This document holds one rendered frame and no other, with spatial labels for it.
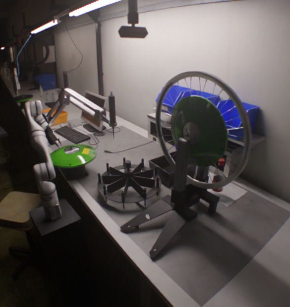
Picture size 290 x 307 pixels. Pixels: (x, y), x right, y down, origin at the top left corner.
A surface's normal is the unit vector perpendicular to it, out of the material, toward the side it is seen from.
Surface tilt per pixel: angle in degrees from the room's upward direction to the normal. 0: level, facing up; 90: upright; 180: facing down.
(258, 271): 0
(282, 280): 0
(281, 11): 90
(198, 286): 0
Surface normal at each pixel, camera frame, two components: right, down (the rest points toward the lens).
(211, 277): -0.02, -0.91
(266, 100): -0.83, 0.25
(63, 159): -0.09, -0.70
